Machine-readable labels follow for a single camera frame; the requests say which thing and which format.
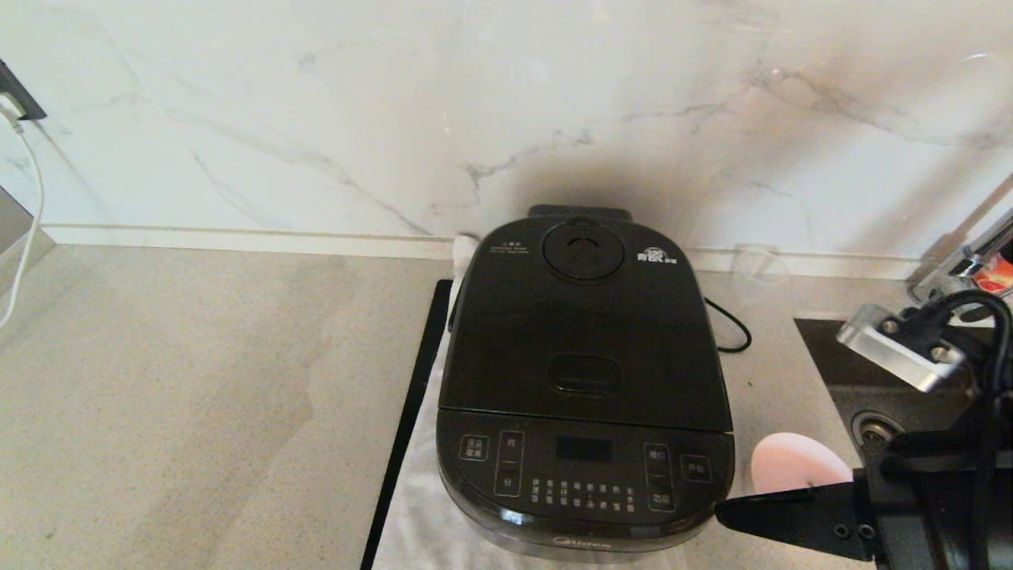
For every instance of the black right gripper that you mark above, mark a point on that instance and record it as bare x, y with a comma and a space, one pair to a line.
934, 514

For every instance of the white round bowl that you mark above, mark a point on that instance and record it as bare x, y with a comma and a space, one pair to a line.
791, 463

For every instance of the metal sink drain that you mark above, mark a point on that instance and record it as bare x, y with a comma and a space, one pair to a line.
870, 431

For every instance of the stainless steel sink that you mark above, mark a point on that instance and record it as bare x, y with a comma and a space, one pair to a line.
839, 372

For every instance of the clear plastic cup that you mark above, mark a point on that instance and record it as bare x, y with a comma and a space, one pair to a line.
760, 273

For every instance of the chrome faucet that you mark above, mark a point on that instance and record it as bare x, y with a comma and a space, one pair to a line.
961, 265

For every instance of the orange object behind faucet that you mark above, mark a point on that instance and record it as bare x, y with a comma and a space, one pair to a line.
995, 279

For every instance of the white towel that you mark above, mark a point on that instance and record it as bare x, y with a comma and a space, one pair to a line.
411, 514

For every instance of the black flat strip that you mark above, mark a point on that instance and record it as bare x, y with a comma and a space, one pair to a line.
411, 396

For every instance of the grey side panel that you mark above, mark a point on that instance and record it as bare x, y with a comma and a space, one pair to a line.
12, 229

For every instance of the white plug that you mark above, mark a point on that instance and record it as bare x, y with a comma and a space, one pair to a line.
9, 107

